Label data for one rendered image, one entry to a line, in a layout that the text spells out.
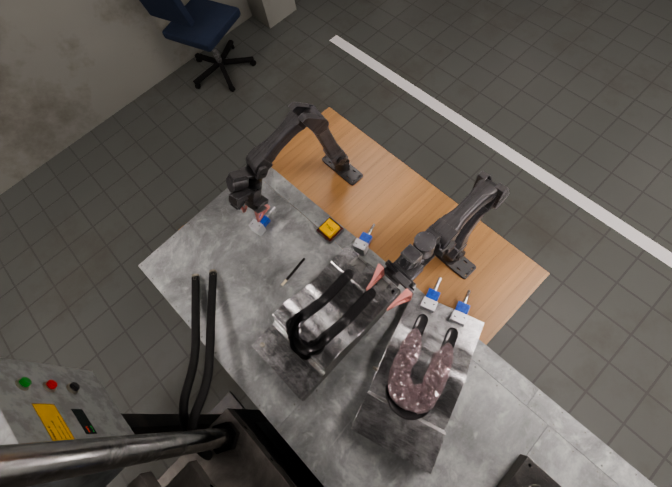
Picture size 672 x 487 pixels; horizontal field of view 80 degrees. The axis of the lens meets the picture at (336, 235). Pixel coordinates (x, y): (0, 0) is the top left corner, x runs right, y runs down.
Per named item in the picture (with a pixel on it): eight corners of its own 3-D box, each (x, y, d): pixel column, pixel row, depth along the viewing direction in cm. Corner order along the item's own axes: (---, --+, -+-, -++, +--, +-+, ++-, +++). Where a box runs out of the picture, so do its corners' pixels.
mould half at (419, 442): (412, 295, 148) (414, 286, 138) (480, 325, 141) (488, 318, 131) (353, 427, 132) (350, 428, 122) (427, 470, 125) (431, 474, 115)
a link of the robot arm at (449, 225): (446, 249, 108) (517, 178, 114) (421, 229, 112) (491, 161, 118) (441, 264, 119) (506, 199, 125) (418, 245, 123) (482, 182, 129)
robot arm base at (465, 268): (468, 273, 141) (481, 260, 143) (425, 237, 149) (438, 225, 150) (464, 280, 148) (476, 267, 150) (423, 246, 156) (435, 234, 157)
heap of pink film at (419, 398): (409, 324, 138) (410, 319, 131) (458, 347, 133) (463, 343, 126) (377, 396, 130) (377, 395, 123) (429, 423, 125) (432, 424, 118)
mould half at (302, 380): (349, 253, 158) (346, 240, 145) (399, 296, 148) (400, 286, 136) (256, 347, 147) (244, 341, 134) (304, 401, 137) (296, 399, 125)
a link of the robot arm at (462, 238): (449, 263, 140) (500, 194, 118) (435, 251, 143) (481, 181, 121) (458, 256, 144) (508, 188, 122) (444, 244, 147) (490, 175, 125)
